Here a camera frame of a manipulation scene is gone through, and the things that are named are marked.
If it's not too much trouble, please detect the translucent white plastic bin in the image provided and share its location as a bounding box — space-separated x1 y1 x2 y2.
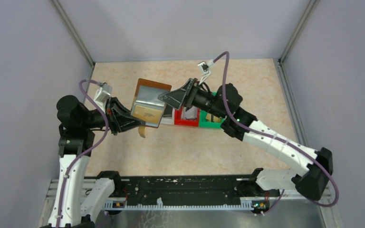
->
160 105 174 125

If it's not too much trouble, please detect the gold credit card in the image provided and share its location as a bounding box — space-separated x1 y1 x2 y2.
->
132 105 163 125

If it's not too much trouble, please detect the brown leather card holder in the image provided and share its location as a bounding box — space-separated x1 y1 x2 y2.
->
131 78 172 138

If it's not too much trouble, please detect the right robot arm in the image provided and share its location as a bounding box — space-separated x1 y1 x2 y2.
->
158 79 333 201

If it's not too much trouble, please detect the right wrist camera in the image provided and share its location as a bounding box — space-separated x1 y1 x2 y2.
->
197 60 214 84

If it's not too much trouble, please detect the red plastic bin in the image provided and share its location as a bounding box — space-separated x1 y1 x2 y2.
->
173 107 200 127

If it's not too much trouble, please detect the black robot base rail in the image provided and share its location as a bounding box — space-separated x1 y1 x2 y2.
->
103 169 281 215

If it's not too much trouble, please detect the white VIP card stack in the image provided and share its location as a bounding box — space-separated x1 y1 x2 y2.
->
181 107 198 121

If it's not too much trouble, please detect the green plastic bin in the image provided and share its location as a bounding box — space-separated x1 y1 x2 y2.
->
199 110 225 129

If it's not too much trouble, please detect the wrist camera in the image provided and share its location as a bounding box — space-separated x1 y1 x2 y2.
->
93 83 112 110
197 60 214 84

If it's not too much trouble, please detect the gold card in green bin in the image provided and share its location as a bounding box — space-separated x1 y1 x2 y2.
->
205 114 223 123

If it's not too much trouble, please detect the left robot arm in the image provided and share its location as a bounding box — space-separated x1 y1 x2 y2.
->
46 95 144 228

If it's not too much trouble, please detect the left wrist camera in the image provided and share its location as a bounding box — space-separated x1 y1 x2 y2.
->
93 83 112 110

